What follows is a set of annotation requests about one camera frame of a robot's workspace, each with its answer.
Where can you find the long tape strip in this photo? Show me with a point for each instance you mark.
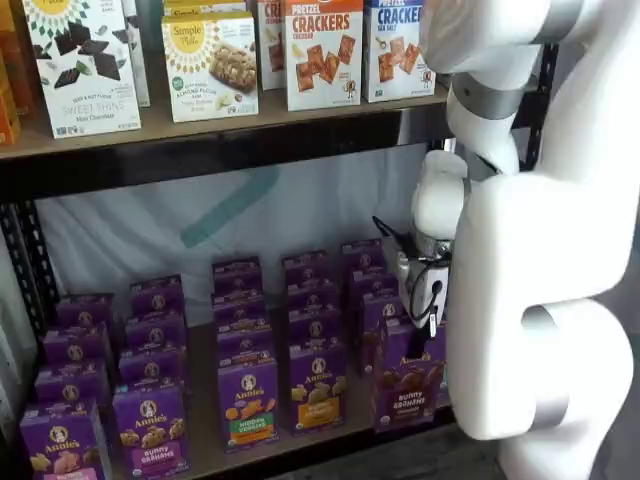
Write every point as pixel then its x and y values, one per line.
pixel 230 210

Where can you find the purple box violet patch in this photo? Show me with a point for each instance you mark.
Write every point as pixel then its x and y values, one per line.
pixel 150 367
pixel 150 430
pixel 155 332
pixel 157 297

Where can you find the purple box pink patch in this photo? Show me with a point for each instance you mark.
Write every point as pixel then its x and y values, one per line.
pixel 75 347
pixel 70 385
pixel 85 312
pixel 60 445

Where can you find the black metal shelf rack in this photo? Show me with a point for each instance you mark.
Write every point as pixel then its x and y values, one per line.
pixel 200 165

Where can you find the blue pretzel crackers box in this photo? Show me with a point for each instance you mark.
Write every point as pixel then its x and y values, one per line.
pixel 397 50

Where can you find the purple box brown patch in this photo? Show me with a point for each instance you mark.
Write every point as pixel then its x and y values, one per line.
pixel 375 315
pixel 410 395
pixel 370 285
pixel 362 257

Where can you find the low wooden shelf board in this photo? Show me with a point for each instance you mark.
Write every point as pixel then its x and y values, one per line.
pixel 200 425

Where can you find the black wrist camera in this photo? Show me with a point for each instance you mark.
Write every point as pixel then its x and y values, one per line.
pixel 385 227

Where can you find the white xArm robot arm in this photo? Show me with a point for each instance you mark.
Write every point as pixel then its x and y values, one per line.
pixel 525 250

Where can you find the orange pretzel crackers box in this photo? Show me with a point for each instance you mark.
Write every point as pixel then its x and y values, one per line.
pixel 325 55
pixel 272 45

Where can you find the white chocolate thins box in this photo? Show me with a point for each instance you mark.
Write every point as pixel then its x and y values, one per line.
pixel 137 50
pixel 85 65

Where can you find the white backdrop sheet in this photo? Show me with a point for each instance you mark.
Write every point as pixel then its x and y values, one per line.
pixel 150 235

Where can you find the purple box orange patch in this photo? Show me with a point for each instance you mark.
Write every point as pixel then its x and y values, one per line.
pixel 315 330
pixel 317 395
pixel 306 267
pixel 310 297

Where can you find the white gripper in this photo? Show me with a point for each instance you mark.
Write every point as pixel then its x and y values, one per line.
pixel 427 295

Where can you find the yellow-orange snack box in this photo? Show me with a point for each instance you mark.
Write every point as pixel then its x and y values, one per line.
pixel 20 70
pixel 6 12
pixel 7 115

